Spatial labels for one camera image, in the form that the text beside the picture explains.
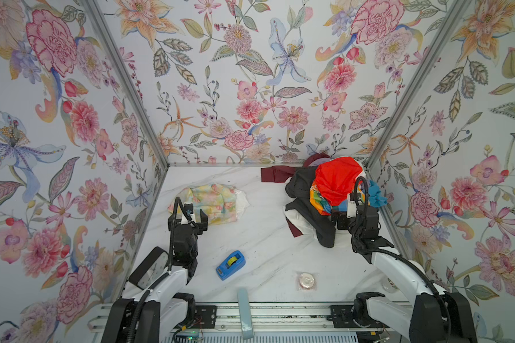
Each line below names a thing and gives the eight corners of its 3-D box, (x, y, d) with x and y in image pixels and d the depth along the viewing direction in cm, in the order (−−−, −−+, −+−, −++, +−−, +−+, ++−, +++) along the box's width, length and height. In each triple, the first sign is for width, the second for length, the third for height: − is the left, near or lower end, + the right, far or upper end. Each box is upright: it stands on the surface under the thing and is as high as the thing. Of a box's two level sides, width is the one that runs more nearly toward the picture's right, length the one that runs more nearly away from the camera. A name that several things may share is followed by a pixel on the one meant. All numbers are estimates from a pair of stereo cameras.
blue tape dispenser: (223, 283, 83) (222, 279, 79) (215, 271, 86) (213, 267, 82) (247, 264, 88) (247, 259, 84) (239, 253, 91) (238, 248, 87)
